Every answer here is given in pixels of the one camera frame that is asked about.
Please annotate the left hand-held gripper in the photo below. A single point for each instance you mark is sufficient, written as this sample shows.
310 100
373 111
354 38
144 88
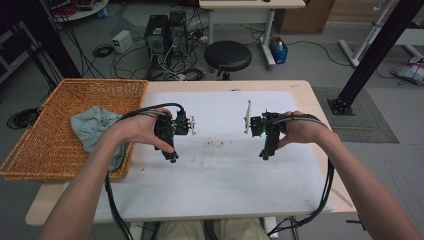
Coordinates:
168 128

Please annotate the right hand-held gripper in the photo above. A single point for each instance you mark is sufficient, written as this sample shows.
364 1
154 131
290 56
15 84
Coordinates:
271 128

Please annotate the grey t-shirt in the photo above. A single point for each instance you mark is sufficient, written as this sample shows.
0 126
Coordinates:
88 125

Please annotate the wicker basket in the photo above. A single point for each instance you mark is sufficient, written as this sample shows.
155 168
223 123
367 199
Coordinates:
83 96

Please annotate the person's left hand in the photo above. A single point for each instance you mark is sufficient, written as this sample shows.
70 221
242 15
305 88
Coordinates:
136 128

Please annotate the person's right hand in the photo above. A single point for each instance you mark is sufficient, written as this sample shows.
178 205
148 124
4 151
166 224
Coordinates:
305 130

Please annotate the white table mat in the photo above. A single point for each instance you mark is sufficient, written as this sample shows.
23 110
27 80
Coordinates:
216 106

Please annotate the blue box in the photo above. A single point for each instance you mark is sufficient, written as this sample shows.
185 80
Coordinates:
278 55

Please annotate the black round stool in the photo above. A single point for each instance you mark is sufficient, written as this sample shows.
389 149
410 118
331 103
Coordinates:
228 55

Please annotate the grey floor mat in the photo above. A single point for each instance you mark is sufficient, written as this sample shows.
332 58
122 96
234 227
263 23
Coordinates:
366 126

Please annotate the black computer tower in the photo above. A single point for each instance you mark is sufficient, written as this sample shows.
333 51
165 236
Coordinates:
177 30
156 33

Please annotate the thin wooden stick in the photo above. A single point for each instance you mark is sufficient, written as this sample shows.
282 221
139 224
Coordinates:
341 197

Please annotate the white power supply box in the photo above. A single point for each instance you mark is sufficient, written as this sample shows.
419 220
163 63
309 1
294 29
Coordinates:
122 40

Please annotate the person's beige trousers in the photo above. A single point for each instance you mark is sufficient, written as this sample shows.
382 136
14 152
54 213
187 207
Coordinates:
243 231

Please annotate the white metal stand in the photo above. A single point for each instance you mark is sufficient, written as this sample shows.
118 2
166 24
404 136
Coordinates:
348 51

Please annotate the cardboard box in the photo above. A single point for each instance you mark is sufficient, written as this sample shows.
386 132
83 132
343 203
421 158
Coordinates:
306 16

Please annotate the white desk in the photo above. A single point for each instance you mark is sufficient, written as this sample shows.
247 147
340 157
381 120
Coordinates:
250 4

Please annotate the black metal pillar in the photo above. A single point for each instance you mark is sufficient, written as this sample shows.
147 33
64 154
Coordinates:
376 53
50 36

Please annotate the round white table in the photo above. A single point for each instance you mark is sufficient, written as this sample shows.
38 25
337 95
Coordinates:
83 15

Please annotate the plastic bags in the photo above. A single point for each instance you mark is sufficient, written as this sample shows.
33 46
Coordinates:
411 71

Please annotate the dark metal rack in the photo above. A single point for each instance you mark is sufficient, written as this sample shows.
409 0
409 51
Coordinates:
13 50

